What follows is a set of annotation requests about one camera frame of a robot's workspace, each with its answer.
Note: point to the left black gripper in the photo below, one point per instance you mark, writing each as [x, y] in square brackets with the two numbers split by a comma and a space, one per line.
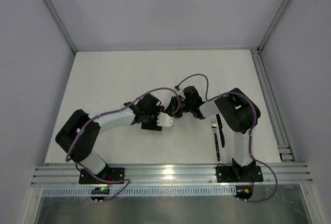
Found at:
[151, 124]

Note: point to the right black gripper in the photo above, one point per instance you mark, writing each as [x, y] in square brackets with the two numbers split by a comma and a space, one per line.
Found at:
[177, 105]

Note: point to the black handled fork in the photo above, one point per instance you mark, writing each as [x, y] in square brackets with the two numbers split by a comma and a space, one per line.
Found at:
[214, 129]

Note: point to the black handled knife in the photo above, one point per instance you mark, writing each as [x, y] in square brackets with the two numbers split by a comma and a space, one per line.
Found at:
[220, 127]

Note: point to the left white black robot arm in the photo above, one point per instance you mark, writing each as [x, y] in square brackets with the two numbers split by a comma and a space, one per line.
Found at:
[78, 135]

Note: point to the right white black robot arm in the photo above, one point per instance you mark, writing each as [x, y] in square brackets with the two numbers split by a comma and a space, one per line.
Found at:
[240, 114]

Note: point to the left black controller board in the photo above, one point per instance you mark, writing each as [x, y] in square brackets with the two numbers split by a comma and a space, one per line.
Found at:
[99, 194]

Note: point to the black controller board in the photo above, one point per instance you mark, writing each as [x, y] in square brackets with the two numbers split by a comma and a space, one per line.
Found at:
[99, 194]
[243, 192]

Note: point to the right black controller board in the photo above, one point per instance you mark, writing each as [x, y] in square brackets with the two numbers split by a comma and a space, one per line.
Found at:
[243, 192]

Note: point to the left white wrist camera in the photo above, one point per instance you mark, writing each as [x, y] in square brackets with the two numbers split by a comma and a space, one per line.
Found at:
[164, 120]

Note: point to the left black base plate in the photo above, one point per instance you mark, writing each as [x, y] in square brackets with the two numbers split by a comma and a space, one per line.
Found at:
[115, 176]

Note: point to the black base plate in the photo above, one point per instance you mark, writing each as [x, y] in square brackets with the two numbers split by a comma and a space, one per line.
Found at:
[225, 174]
[115, 176]

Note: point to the slotted grey cable duct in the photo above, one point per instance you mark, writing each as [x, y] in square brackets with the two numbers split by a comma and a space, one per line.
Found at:
[144, 191]

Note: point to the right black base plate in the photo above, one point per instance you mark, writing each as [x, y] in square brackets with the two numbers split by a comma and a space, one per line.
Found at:
[225, 174]

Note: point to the right aluminium side rail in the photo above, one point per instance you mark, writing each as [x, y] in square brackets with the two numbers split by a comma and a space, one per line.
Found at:
[281, 135]

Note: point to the aluminium front rail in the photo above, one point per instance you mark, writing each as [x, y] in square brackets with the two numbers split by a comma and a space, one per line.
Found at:
[184, 174]

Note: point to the left aluminium corner post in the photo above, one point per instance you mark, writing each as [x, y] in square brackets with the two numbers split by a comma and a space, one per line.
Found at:
[58, 21]

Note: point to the aluminium corner post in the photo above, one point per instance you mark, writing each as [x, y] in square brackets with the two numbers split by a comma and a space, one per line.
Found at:
[281, 11]
[58, 21]

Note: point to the right aluminium corner post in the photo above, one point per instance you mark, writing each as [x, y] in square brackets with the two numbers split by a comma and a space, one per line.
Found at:
[281, 11]

